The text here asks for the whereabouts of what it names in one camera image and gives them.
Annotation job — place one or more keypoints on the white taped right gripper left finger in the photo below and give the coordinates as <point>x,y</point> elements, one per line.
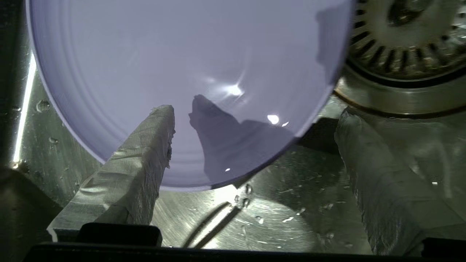
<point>127,178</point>

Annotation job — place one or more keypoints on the purple plate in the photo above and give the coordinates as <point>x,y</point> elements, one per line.
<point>164,72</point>

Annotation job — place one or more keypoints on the round metal drain strainer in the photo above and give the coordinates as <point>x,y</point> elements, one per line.
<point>407,54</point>

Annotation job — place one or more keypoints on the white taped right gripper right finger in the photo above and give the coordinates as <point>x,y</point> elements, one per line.
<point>393,196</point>

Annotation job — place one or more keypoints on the stainless steel sink basin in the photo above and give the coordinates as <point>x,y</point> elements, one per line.
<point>284,211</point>

